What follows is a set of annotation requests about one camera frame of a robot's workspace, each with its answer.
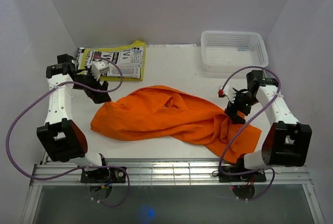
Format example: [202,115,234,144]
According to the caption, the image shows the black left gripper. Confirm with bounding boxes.
[73,67,111,104]

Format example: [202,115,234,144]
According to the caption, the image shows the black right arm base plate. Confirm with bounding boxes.
[217,166,266,183]

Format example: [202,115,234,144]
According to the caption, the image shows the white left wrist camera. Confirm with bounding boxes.
[91,61,109,81]

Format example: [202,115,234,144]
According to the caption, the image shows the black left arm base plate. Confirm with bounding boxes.
[80,167,127,183]

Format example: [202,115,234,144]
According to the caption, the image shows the orange trousers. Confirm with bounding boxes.
[91,85,262,163]

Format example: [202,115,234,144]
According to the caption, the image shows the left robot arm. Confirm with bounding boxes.
[36,54,111,182]

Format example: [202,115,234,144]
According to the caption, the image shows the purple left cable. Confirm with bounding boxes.
[5,57,131,208]

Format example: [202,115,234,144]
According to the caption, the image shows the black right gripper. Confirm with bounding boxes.
[224,88,259,125]

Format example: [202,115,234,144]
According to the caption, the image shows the aluminium table edge rail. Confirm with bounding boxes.
[30,159,312,186]

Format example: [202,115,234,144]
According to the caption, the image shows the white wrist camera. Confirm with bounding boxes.
[91,61,109,81]
[217,85,236,103]

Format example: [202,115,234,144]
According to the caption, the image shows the white perforated plastic basket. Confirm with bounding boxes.
[200,31,269,73]

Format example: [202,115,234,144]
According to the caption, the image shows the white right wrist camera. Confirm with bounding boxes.
[217,85,236,103]

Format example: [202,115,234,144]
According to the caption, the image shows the newspaper print yellow folded trousers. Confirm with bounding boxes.
[76,41,146,81]

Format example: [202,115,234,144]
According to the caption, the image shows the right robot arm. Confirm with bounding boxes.
[218,66,312,181]

